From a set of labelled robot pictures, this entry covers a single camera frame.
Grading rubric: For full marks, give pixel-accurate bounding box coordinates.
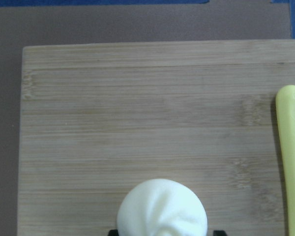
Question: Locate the yellow plastic knife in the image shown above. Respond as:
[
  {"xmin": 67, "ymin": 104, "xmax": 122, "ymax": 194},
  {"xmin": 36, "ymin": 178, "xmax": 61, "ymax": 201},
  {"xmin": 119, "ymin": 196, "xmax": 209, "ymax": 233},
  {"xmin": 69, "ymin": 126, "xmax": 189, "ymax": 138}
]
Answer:
[{"xmin": 276, "ymin": 85, "xmax": 295, "ymax": 236}]

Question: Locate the white steamed bun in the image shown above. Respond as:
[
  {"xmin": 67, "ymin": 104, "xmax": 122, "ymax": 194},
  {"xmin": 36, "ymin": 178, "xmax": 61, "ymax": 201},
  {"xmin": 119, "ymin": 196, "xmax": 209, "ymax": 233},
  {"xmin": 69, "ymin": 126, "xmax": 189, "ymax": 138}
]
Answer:
[{"xmin": 117, "ymin": 179, "xmax": 207, "ymax": 236}]

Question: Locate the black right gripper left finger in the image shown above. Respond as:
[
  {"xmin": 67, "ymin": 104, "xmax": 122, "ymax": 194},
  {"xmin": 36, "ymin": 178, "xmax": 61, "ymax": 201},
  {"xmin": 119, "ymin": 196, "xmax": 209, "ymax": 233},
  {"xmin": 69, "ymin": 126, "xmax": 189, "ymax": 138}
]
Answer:
[{"xmin": 108, "ymin": 229, "xmax": 119, "ymax": 236}]

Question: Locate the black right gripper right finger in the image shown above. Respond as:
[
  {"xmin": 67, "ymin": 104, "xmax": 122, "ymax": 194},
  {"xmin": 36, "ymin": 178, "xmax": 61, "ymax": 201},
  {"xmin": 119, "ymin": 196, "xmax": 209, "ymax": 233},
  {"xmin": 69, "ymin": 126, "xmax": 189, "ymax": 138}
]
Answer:
[{"xmin": 213, "ymin": 230, "xmax": 227, "ymax": 236}]

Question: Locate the bamboo cutting board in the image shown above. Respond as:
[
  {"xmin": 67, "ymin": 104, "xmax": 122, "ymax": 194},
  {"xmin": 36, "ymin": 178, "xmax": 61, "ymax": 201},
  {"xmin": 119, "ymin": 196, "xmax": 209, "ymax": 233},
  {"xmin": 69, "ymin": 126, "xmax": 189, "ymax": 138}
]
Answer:
[{"xmin": 17, "ymin": 40, "xmax": 295, "ymax": 236}]

